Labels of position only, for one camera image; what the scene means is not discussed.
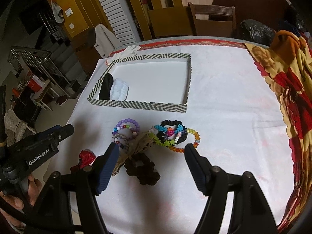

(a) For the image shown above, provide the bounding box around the yellow red patterned blanket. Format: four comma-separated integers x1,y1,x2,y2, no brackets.
245,30,311,233

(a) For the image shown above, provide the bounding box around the purple bead bracelet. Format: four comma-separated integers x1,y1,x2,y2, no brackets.
112,118,141,141

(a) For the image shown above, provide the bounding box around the leopard beige bow scrunchie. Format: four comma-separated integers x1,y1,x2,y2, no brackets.
112,132,155,176

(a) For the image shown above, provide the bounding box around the orange crystal bead bracelet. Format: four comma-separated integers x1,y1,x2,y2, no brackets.
168,127,201,154

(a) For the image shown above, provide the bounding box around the striped shallow box tray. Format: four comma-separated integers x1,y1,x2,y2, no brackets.
87,53,191,113

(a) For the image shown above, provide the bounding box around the multicolour bead bracelet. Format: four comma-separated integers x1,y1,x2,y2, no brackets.
111,124,140,152

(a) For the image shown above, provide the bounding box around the white louvered door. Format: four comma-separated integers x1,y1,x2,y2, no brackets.
99,0,141,45

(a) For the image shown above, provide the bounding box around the black plastic bag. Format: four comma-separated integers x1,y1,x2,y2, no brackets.
241,19,276,46

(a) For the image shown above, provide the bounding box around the red bow hair clip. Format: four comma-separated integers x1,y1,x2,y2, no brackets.
70,150,96,173

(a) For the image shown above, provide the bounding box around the wooden chair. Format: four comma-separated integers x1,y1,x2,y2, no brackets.
188,3,236,38

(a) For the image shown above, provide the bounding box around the light blue fluffy scrunchie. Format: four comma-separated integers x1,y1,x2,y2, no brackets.
109,78,129,101

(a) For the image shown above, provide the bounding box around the white table cloth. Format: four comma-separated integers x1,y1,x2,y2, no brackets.
46,45,293,233

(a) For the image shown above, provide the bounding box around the dark brown scrunchie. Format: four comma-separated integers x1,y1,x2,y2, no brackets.
124,153,161,186

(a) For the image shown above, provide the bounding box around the person left hand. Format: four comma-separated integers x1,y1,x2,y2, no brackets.
1,173,42,233

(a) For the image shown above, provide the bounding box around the white jacket on chair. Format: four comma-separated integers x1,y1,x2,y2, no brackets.
94,24,122,59

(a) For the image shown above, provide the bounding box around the black hair band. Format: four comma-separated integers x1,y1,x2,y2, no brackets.
99,74,114,100

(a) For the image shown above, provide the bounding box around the colourful flower bead bracelet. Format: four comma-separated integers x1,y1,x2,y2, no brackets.
148,123,187,148

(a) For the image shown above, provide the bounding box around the white work glove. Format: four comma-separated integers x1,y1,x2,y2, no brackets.
105,45,141,66

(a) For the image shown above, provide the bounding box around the black braided scrunchie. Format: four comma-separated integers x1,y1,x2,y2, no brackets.
154,120,188,146

